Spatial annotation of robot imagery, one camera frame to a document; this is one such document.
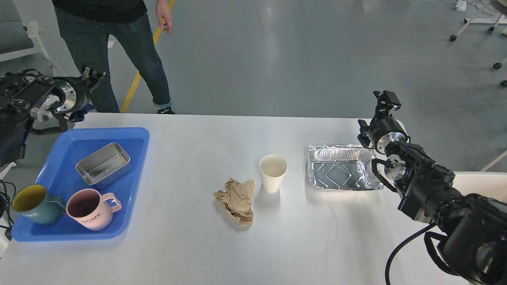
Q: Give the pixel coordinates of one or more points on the grey office chair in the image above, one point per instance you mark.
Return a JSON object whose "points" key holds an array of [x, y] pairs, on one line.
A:
{"points": [[21, 47]]}

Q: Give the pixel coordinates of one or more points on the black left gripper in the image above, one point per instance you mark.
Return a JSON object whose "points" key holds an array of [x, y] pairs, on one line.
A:
{"points": [[74, 93]]}

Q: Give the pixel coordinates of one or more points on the teal mug yellow inside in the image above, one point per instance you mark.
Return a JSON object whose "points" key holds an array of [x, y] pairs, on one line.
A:
{"points": [[37, 204]]}

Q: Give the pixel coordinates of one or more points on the white wheeled rack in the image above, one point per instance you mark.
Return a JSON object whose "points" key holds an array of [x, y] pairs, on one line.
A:
{"points": [[499, 17]]}

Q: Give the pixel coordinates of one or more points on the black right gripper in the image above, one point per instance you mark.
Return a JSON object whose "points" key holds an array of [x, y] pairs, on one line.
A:
{"points": [[384, 134]]}

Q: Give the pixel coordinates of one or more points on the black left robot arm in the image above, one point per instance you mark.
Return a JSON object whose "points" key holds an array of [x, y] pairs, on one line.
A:
{"points": [[42, 105]]}

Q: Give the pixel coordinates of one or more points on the person's left hand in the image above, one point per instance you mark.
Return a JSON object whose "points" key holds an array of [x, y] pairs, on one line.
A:
{"points": [[164, 15]]}

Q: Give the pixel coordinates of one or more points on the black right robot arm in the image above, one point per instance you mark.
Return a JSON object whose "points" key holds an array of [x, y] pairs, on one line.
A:
{"points": [[465, 235]]}

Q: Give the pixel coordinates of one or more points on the blue plastic tray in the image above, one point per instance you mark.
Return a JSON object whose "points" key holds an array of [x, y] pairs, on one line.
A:
{"points": [[61, 178]]}

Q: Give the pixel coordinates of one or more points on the crumpled brown paper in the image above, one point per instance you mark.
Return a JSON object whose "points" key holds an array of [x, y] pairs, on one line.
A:
{"points": [[236, 200]]}

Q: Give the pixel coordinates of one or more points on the white paper cup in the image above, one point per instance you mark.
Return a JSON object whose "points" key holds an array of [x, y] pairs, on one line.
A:
{"points": [[273, 168]]}

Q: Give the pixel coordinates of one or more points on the pink mug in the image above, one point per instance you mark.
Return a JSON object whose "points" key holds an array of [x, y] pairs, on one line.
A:
{"points": [[92, 209]]}

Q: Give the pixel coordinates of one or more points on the white bin right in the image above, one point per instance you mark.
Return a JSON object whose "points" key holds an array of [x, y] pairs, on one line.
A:
{"points": [[487, 184]]}

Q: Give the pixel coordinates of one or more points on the square steel tray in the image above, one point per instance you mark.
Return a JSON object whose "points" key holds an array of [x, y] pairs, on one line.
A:
{"points": [[105, 166]]}

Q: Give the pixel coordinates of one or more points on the aluminium foil tray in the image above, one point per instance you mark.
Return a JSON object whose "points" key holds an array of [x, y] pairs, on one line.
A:
{"points": [[345, 167]]}

